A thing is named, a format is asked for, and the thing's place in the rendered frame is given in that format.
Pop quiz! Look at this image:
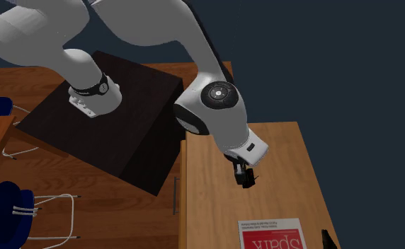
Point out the red and white book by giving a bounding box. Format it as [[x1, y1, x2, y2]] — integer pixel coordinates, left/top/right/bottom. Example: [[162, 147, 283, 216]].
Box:
[[237, 217, 308, 249]]

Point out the black pointed object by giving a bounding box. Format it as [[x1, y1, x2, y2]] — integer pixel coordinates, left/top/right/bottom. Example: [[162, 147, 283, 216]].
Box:
[[321, 228, 338, 249]]

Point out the dark robot stand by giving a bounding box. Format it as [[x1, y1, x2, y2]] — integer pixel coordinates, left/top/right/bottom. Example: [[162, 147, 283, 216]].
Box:
[[16, 50, 186, 197]]

